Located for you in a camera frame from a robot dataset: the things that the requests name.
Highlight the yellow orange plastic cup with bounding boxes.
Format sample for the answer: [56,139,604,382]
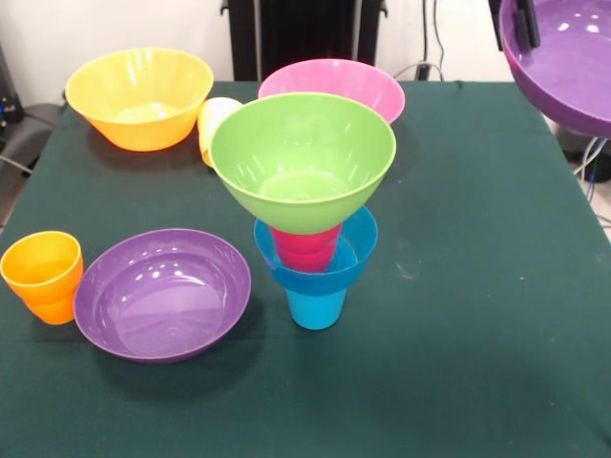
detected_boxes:
[197,96,243,169]

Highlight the light blue cable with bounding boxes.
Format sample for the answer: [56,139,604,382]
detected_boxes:
[572,136,611,180]

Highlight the green plastic bowl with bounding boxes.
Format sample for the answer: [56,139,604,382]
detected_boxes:
[208,92,398,236]

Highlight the blue plastic cup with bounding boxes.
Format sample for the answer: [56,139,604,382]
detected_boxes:
[284,285,348,331]

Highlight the small blue plastic bowl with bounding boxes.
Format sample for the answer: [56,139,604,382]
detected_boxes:
[252,204,380,293]

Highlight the large orange plastic bowl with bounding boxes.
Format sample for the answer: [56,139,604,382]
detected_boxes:
[64,47,215,153]

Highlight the black stand with knob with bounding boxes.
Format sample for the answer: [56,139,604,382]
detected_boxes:
[556,118,611,163]

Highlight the black wall cable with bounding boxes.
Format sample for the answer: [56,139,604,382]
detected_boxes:
[432,0,448,81]
[421,0,430,64]

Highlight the red plastic cup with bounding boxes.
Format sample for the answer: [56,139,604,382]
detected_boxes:
[268,222,344,274]

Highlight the shallow purple plastic bowl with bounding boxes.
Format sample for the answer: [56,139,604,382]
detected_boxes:
[499,0,611,140]
[73,228,253,365]

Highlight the large pink plastic bowl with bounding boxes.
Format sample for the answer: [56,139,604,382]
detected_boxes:
[257,58,407,126]

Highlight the dark green tablecloth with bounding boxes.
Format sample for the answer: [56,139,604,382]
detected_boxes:
[0,79,611,458]

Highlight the black grey chair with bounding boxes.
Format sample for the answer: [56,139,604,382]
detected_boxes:
[0,102,66,174]

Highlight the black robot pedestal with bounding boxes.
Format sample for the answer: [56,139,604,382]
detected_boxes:
[220,0,389,82]

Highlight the black equipment box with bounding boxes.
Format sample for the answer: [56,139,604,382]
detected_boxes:
[0,45,25,126]

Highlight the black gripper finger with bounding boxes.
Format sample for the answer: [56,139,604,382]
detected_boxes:
[487,0,505,52]
[512,0,542,50]

